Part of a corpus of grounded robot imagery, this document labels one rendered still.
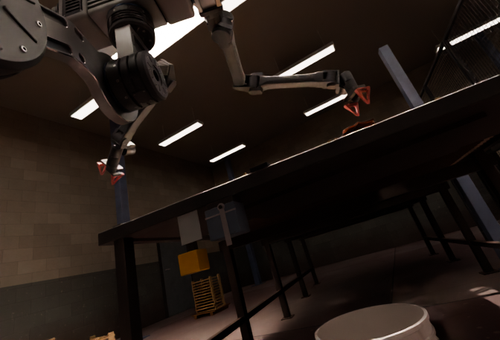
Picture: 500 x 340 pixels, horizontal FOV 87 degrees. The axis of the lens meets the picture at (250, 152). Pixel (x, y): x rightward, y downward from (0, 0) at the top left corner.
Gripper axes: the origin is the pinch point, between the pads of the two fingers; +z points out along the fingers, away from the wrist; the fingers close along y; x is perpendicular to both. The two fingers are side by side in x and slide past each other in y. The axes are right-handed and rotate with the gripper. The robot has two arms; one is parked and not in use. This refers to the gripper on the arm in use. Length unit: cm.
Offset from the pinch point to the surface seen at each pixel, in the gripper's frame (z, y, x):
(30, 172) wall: -212, 394, 380
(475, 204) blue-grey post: 54, 117, -147
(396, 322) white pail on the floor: 76, -6, 29
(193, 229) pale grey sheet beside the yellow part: 30, 18, 84
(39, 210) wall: -142, 409, 372
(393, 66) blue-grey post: -102, 115, -149
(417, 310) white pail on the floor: 73, -15, 26
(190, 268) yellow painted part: 44, 17, 88
